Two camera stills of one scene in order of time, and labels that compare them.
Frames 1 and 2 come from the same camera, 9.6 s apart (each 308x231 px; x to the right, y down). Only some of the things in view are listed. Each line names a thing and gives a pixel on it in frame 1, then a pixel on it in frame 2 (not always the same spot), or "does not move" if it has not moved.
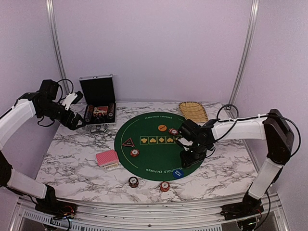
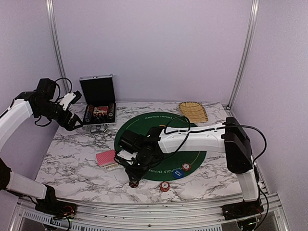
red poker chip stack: x=164 y=186 does not move
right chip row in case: x=110 y=110 does not move
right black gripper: x=188 y=161 to x=137 y=175
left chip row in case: x=89 y=113 does not move
